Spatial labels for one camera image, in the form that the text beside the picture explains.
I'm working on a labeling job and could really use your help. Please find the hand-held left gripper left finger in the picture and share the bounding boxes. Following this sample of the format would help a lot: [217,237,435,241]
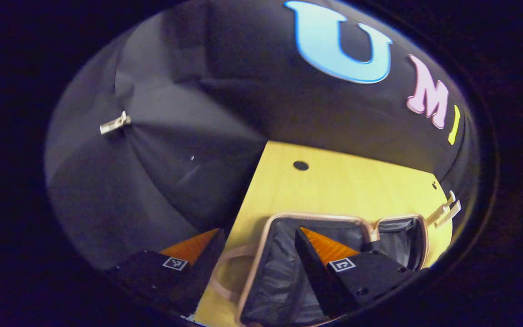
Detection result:
[106,228,227,318]

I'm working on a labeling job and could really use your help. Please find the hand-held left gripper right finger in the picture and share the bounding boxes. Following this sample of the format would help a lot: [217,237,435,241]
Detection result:
[294,227,419,319]

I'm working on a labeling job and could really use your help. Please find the black backdrop cloth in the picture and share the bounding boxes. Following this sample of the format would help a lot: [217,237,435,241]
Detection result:
[46,0,480,273]

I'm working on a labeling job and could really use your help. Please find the white cloth clip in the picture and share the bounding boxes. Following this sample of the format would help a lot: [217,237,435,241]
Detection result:
[99,111,132,135]
[425,191,463,228]

